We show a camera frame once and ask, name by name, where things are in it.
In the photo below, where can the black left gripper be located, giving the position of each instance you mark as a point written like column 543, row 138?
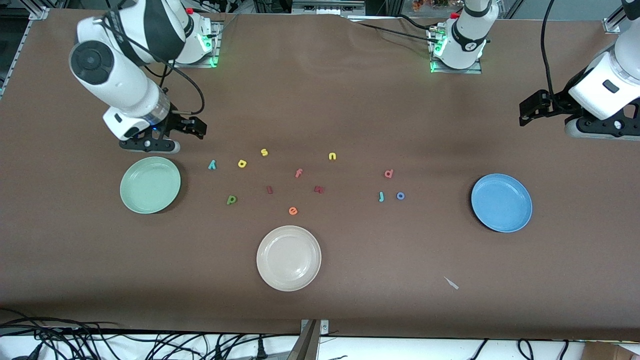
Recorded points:
column 559, row 101

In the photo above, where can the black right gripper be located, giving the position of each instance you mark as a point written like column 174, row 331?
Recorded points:
column 175, row 122

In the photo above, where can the green letter d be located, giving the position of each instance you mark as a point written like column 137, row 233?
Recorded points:
column 231, row 200

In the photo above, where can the pink letter d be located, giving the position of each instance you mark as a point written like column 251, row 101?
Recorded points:
column 389, row 174

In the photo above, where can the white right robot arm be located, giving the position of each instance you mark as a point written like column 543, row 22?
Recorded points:
column 120, row 75

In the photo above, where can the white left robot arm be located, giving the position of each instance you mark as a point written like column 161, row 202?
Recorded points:
column 467, row 35

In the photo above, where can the light green plate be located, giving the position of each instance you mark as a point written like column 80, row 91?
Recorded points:
column 150, row 185

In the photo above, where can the blue plate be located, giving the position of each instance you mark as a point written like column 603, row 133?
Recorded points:
column 501, row 202

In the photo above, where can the dark red letter m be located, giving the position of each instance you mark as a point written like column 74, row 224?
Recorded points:
column 319, row 189

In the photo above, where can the cream white plate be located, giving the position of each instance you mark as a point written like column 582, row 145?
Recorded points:
column 288, row 258

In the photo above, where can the white paper scrap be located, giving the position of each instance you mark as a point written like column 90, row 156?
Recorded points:
column 451, row 283

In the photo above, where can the black power plug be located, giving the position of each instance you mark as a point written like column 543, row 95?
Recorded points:
column 260, row 350

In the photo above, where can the brown cardboard box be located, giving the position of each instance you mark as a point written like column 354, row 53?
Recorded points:
column 610, row 351

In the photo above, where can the grey metal rail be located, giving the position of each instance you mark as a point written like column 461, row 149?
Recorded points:
column 327, row 6

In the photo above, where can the aluminium table edge rail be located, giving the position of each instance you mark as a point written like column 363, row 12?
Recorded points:
column 39, row 13

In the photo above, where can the metal table clamp bracket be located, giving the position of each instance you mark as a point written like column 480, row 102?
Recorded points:
column 307, row 342

